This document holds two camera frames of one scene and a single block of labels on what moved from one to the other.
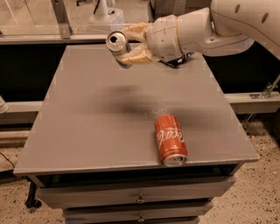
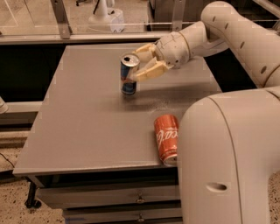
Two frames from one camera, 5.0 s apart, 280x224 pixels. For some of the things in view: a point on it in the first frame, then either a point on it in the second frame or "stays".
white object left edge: (3, 107) stays
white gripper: (162, 38) to (172, 49)
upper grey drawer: (134, 192) stays
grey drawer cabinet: (94, 151) stays
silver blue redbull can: (116, 44) to (129, 67)
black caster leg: (31, 201) stays
